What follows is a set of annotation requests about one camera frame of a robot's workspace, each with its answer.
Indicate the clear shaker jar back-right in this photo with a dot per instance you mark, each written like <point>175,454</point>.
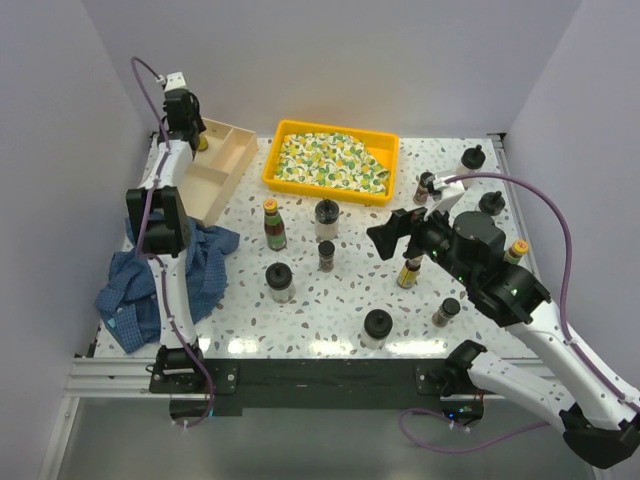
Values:
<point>471,161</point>

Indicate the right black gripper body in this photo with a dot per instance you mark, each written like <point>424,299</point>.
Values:
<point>429,235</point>

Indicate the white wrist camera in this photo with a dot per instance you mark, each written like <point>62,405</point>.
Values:
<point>173,81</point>
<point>445,193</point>

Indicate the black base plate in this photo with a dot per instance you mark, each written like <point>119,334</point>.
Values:
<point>342,384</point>

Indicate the clear shaker jar front-centre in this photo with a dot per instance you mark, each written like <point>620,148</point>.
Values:
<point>377,326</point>

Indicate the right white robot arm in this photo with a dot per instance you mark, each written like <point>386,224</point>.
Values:
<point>594,409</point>

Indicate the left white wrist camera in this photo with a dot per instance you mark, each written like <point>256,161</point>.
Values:
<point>173,81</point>

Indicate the dark spice jar, black lid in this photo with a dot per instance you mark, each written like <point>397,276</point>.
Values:
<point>326,252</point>

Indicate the lemon-print cloth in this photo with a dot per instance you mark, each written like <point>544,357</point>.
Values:
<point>333,160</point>

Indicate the spice jar back-right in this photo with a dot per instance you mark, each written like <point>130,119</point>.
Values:
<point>422,191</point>

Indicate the yellow-label bottle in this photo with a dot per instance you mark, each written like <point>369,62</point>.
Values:
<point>409,272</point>
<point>202,140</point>

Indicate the cream divided organizer tray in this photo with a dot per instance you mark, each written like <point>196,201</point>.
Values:
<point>211,179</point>

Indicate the yellow plastic bin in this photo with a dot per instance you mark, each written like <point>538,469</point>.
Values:
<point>384,146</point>

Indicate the blue checkered cloth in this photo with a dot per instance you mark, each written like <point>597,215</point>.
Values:
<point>128,305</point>

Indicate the spice jar front-right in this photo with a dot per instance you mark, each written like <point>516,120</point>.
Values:
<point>449,308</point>

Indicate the red sauce bottle, yellow cap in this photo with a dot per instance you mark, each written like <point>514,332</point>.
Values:
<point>516,251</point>

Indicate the clear shaker jar front-left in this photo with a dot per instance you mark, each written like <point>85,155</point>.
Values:
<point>279,278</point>

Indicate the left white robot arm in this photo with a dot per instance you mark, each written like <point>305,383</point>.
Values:
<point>163,234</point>

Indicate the green-label sauce bottle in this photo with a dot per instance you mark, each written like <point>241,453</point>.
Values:
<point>274,225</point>

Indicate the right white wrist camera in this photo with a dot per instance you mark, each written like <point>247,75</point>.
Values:
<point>445,193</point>

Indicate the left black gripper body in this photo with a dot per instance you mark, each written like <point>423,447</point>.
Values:
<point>195,118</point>

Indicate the clear shaker jar centre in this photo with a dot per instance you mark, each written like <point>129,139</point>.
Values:
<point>327,214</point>

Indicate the clear shaker jar right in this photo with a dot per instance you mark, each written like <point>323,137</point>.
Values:
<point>492,203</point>

